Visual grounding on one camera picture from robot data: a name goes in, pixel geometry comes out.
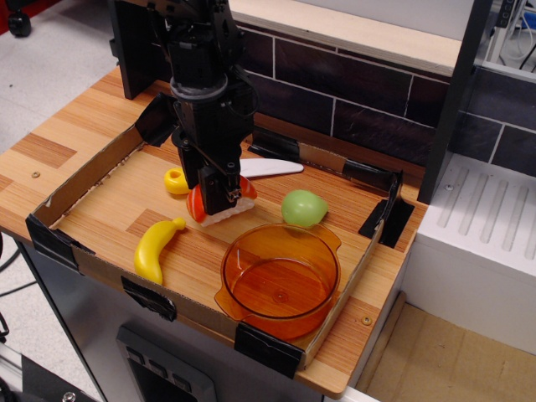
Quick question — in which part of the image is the yellow handled toy knife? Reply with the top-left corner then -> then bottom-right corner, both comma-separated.
163,158 -> 304,195

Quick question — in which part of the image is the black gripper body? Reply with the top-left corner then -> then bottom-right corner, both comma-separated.
170,77 -> 258,171

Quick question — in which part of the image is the dark grey upright post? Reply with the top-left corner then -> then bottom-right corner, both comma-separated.
418,1 -> 492,204

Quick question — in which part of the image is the cardboard fence with black tape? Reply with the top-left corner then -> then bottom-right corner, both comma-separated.
25,91 -> 416,380

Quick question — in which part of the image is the white toy sink drainboard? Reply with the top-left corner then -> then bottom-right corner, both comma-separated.
402,154 -> 535,353

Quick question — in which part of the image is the green toy pear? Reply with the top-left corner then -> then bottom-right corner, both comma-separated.
281,189 -> 328,227

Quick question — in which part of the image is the orange transparent plastic pot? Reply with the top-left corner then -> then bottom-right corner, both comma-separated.
214,224 -> 342,341

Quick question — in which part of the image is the yellow toy banana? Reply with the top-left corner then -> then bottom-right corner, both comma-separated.
134,218 -> 186,285

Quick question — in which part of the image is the salmon nigiri sushi toy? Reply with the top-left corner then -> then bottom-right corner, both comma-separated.
187,176 -> 257,227

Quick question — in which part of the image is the grey oven control panel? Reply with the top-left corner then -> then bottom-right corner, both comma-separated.
116,327 -> 218,401

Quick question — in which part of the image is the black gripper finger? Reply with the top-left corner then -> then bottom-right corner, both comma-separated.
172,127 -> 204,189
198,163 -> 242,215

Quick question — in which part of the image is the black caster wheel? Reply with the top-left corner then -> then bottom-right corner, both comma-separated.
8,10 -> 32,38

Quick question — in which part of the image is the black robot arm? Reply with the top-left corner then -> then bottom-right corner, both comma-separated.
147,1 -> 259,216

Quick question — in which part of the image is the black upright post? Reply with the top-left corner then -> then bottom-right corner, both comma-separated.
108,1 -> 171,100

